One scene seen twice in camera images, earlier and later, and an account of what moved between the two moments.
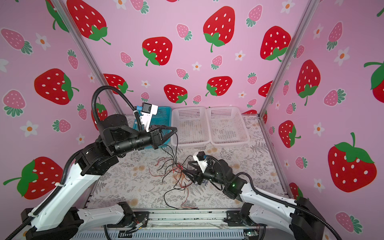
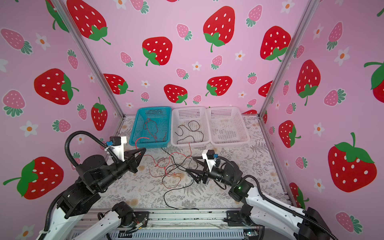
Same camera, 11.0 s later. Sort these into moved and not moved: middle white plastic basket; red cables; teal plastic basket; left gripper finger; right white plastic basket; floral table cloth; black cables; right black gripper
Moved: black cables; left gripper finger; red cables
Not moved: right white plastic basket; teal plastic basket; middle white plastic basket; right black gripper; floral table cloth
